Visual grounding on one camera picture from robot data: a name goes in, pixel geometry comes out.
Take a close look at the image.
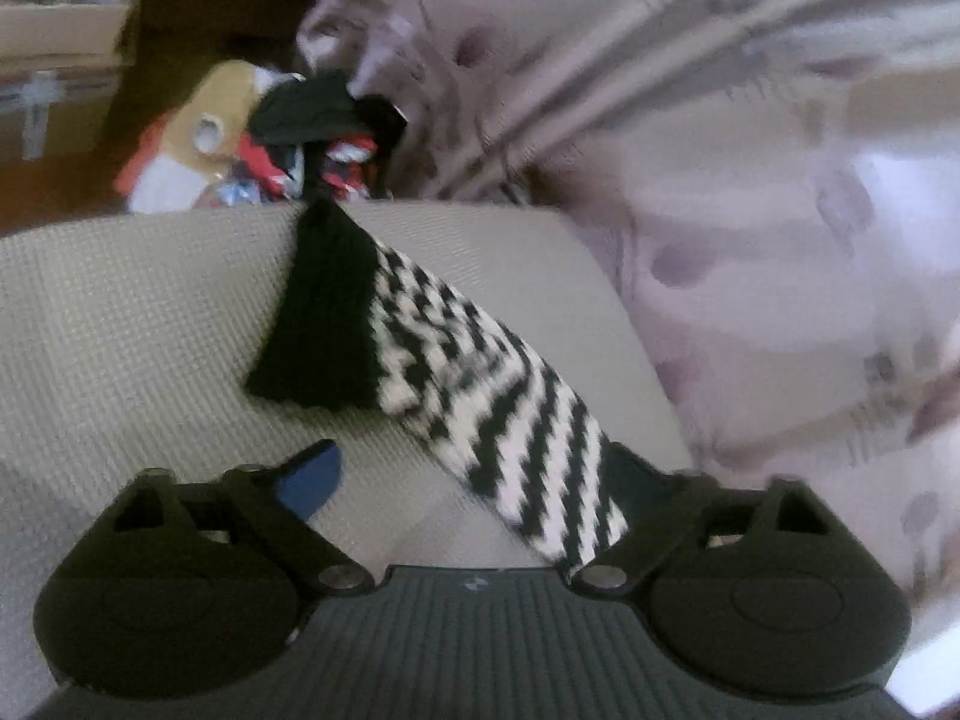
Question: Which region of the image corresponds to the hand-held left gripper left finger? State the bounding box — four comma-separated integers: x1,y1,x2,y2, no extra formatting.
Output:
112,439,376,595

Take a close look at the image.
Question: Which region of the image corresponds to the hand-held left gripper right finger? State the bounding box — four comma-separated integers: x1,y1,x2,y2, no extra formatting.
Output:
571,442,852,597

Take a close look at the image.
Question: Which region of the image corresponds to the black white zigzag knit garment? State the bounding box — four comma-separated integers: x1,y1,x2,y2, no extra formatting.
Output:
244,199,631,567

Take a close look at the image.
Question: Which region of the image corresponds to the pile of colourful clothes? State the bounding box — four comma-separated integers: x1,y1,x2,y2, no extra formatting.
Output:
112,67,410,215

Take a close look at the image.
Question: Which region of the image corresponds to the black cloth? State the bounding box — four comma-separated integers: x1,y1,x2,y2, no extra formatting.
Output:
247,71,410,151

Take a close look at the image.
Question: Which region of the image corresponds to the purple leaf print curtain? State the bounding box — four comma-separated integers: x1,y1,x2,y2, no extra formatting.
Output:
296,0,960,691

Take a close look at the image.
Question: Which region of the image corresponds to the tan cardboard piece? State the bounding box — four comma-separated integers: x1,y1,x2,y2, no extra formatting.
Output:
154,60,260,166

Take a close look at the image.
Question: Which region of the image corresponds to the cardboard box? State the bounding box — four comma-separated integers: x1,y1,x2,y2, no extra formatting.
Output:
0,0,140,166

